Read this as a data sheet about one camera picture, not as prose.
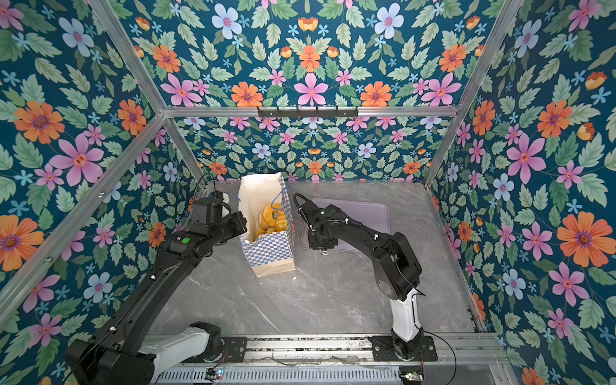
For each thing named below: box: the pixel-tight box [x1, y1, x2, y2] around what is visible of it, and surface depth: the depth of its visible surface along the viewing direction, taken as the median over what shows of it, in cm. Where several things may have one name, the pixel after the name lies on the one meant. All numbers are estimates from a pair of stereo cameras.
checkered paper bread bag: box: [238, 171, 296, 278], surface depth 83 cm
